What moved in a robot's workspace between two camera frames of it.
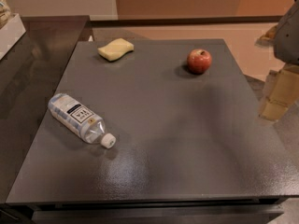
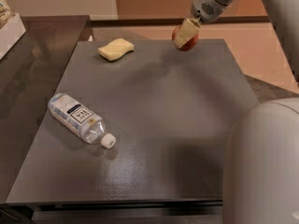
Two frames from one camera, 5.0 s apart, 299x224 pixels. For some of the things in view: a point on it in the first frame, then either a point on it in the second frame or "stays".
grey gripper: [288, 36] → [204, 10]
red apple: [199, 61] → [188, 46]
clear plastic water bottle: [87, 124] stays
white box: [10, 34] stays
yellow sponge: [115, 49] stays
